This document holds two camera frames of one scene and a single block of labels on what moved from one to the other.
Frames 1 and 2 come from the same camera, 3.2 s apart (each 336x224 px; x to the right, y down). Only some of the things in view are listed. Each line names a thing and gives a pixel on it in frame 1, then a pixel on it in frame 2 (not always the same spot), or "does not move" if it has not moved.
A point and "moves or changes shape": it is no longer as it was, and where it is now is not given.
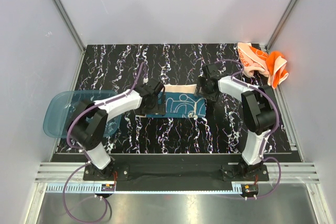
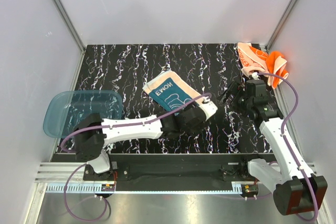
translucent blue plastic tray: [59, 106] does not move
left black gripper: [159, 103] -> [200, 111]
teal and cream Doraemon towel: [180, 102] moves or changes shape
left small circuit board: [107, 188] does not move
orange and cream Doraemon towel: [271, 64] does not move
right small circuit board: [250, 189] does not move
